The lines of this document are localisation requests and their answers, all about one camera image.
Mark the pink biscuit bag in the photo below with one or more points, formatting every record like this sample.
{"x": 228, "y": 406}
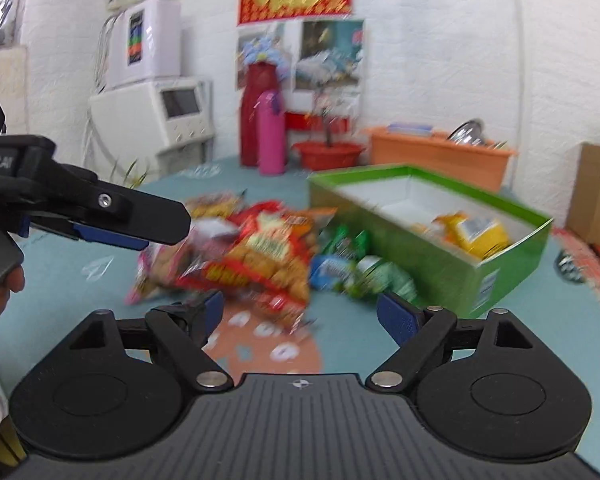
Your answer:
{"x": 159, "y": 267}

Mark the green snack bag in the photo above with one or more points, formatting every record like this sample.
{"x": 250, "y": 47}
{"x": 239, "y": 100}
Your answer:
{"x": 372, "y": 275}

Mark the metal bowl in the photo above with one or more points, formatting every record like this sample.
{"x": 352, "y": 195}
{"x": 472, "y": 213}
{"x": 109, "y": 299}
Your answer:
{"x": 469, "y": 133}

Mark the bedding poster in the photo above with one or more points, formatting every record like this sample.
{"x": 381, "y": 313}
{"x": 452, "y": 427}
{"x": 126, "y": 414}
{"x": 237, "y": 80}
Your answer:
{"x": 331, "y": 55}

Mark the brown cardboard box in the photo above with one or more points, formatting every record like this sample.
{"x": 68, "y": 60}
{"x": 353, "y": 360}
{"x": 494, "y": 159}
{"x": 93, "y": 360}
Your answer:
{"x": 583, "y": 217}

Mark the green cardboard box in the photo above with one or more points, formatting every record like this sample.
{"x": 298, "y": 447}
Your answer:
{"x": 397, "y": 205}

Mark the yellow cracker bag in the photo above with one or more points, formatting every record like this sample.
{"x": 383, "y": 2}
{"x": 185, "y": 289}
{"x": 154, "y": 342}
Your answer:
{"x": 215, "y": 205}

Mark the white silver snack bag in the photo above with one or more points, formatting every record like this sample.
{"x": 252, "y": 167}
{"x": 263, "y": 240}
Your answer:
{"x": 210, "y": 229}

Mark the pink thermos bottle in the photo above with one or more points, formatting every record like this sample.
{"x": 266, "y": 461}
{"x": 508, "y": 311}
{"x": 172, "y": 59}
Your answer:
{"x": 271, "y": 134}

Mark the yellow snack bag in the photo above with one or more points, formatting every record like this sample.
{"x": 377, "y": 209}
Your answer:
{"x": 481, "y": 238}

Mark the orange plastic tub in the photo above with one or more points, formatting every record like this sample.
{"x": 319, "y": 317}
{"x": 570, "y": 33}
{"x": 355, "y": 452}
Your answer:
{"x": 481, "y": 166}

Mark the large red snack bag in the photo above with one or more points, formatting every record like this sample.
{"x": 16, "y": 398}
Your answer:
{"x": 266, "y": 262}

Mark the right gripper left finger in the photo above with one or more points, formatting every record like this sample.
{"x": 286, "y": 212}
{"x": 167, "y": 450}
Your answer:
{"x": 179, "y": 333}

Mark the red plastic basin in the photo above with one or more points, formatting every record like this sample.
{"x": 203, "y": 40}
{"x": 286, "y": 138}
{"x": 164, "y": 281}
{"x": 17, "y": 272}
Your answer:
{"x": 318, "y": 156}

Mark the red thermos jug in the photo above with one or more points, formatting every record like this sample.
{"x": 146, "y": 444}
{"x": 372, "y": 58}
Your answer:
{"x": 261, "y": 77}

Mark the blue snack packet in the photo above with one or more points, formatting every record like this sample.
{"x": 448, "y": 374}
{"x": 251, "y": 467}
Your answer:
{"x": 330, "y": 272}

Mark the white countertop appliance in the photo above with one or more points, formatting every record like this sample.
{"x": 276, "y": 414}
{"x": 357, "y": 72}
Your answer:
{"x": 150, "y": 129}

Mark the blue lidded container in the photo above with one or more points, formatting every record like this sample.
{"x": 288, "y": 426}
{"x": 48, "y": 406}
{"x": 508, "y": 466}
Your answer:
{"x": 410, "y": 129}

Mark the white water purifier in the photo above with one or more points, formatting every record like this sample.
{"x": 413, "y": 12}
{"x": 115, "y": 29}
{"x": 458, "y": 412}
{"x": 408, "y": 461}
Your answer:
{"x": 145, "y": 43}

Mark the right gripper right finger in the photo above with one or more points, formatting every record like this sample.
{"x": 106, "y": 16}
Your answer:
{"x": 422, "y": 336}

